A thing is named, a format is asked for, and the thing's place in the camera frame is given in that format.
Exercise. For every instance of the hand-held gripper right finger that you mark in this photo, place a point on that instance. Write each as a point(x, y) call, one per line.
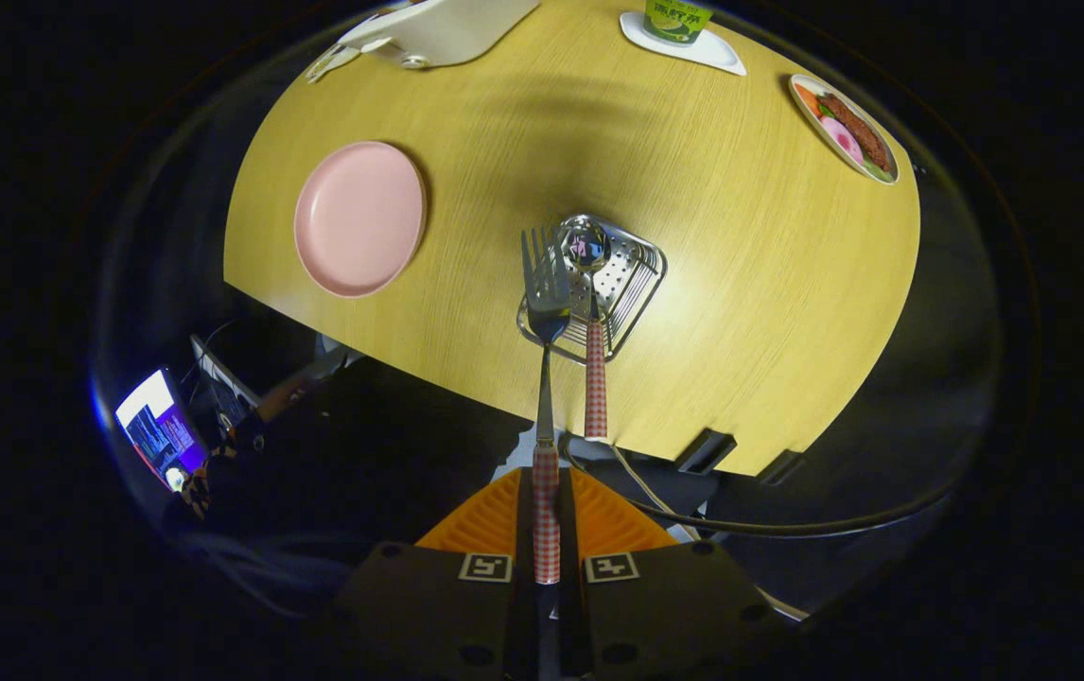
point(572, 615)

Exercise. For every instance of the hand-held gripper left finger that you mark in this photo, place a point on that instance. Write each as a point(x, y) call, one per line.
point(523, 615)

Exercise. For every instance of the grey laptop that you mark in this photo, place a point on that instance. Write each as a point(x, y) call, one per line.
point(220, 383)

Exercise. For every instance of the lit computer screen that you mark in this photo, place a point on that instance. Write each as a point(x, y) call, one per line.
point(156, 426)

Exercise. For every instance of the pink plate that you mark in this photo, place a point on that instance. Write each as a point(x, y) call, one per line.
point(358, 218)

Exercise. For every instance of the white plate of food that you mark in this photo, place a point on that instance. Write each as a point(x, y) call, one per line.
point(845, 128)

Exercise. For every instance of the white coaster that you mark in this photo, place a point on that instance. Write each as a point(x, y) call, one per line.
point(717, 52)

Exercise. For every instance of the green label drink bottle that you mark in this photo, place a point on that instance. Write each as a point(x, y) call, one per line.
point(674, 19)

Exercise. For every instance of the black table bracket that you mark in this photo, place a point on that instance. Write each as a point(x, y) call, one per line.
point(705, 450)
point(780, 466)

